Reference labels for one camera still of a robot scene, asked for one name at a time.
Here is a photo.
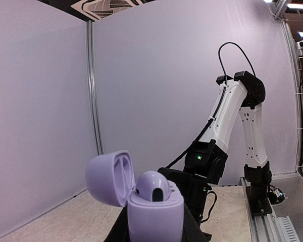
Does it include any right aluminium frame post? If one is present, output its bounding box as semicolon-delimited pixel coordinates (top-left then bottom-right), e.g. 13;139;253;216
86;21;104;155

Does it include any ceiling air vent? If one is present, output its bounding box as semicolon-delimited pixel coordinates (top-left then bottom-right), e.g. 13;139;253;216
71;0;153;21

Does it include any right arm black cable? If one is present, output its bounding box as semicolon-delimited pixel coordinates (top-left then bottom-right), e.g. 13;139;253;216
166;42;257;168

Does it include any background equipment rack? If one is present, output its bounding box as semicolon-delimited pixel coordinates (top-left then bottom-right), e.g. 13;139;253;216
269;1;303;177

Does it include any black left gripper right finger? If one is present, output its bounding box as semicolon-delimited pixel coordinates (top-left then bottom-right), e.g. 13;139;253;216
181;204;205;242

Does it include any front aluminium rail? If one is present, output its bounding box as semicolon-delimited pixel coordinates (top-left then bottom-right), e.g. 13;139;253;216
240;177;300;242

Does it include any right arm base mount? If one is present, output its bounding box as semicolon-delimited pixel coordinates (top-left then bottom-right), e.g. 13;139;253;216
246;185;285;217

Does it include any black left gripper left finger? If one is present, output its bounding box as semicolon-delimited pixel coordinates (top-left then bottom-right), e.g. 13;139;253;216
105;209;128;242

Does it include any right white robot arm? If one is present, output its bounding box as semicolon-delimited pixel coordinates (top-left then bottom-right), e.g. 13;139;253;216
158;71;272;224

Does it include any purple round earbud case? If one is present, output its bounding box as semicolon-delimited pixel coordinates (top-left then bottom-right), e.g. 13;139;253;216
85;150;184;241

